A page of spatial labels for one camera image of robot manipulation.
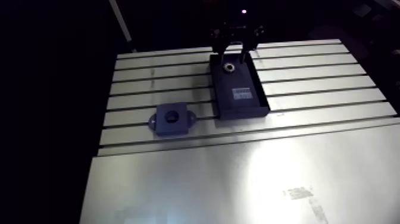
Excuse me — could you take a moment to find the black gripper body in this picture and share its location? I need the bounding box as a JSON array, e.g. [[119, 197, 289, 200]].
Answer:
[[215, 19, 261, 45]]

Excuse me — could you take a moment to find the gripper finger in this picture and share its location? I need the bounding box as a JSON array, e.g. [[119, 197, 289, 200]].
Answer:
[[238, 26, 265, 63], [211, 29, 229, 65]]

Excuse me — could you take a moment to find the dark blue-grey housing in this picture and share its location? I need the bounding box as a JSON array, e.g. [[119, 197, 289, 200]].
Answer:
[[148, 102, 197, 137]]

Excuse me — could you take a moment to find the dark blue-grey tray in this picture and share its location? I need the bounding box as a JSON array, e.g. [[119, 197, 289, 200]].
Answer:
[[209, 51, 271, 120]]

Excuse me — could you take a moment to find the pale metal post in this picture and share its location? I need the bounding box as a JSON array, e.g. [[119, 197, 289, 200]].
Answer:
[[108, 0, 138, 52]]

